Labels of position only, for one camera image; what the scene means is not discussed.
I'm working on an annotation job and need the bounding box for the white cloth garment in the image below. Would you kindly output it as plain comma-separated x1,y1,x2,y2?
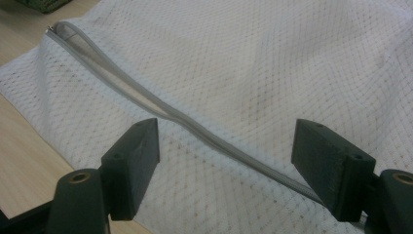
0,0,413,234

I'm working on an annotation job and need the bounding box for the green object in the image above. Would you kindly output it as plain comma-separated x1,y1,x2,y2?
14,0,73,15

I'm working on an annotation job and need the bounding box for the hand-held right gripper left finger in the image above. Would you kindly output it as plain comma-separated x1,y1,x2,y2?
100,117,161,222

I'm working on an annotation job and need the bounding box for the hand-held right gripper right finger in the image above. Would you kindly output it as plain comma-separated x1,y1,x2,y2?
290,118,377,223

